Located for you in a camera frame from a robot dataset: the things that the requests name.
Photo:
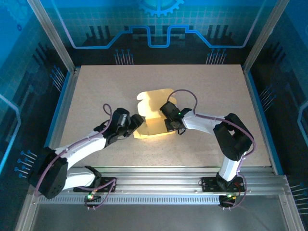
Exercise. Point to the yellow paper box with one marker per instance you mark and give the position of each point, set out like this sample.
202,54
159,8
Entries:
154,103

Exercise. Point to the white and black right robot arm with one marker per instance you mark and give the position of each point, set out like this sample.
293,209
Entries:
231,166

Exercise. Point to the black board with LEDs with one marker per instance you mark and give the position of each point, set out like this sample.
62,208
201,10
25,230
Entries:
227,198
92,198

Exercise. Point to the grey metal panel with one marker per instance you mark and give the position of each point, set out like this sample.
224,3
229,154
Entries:
156,219

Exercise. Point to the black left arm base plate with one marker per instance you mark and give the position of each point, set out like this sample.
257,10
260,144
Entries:
108,185

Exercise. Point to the aluminium side rail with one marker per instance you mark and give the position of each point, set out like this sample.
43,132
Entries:
261,120
63,120

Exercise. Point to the wide aluminium frame rail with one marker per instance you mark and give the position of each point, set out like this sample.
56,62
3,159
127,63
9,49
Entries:
156,183

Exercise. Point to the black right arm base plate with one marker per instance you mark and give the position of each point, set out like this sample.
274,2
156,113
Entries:
209,185

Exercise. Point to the aluminium corner post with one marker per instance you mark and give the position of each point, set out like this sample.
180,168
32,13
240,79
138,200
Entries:
264,36
51,36

